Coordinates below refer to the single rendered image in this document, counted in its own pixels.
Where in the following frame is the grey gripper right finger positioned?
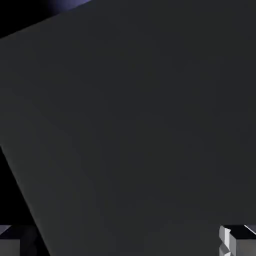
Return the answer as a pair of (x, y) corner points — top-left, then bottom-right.
(218, 224), (256, 256)

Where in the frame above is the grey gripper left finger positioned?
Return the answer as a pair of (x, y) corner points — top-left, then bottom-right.
(0, 224), (39, 256)

